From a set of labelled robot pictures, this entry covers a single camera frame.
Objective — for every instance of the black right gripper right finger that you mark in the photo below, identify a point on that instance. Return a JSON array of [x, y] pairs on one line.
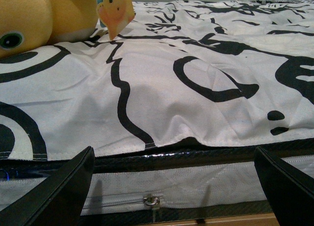
[[289, 191]]

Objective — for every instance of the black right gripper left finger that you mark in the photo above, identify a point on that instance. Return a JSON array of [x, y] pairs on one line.
[[58, 200]]

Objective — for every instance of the orange plush toy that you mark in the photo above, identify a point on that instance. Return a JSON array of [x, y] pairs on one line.
[[30, 24]]

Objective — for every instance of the colourful paper hang tag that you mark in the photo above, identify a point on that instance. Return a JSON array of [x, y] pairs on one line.
[[115, 15]]

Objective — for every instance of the white mattress with zipper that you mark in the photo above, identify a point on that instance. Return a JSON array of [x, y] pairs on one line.
[[173, 184]]

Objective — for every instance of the black white patterned bedsheet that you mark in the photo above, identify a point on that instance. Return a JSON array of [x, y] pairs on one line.
[[225, 74]]

